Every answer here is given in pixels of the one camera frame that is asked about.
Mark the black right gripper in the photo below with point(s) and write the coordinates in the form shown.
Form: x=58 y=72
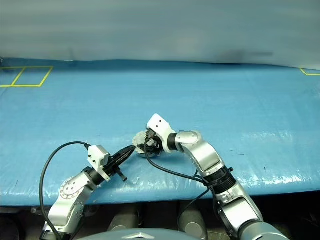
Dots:
x=156 y=143

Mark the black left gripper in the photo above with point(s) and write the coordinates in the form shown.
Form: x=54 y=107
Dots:
x=112 y=167

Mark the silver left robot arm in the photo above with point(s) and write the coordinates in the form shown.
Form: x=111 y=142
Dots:
x=72 y=190

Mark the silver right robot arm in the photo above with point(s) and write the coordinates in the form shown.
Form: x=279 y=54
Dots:
x=207 y=155

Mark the grey rounded cylinder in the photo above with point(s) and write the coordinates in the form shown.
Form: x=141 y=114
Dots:
x=192 y=222
x=123 y=220

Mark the blue table cover sheet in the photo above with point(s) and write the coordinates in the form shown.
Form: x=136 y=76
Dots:
x=200 y=100

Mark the grey robot torso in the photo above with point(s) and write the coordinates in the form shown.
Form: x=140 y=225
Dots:
x=140 y=235

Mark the yellow tape double square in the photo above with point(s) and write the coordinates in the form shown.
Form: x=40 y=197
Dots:
x=25 y=85

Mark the yellow tape corner outline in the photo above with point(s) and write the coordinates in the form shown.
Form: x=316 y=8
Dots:
x=311 y=74

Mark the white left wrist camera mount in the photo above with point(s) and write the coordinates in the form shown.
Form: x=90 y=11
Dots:
x=96 y=155

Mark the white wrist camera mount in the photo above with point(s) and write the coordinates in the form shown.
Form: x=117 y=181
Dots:
x=96 y=155
x=160 y=125

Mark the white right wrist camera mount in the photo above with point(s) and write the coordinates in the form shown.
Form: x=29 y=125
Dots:
x=160 y=125

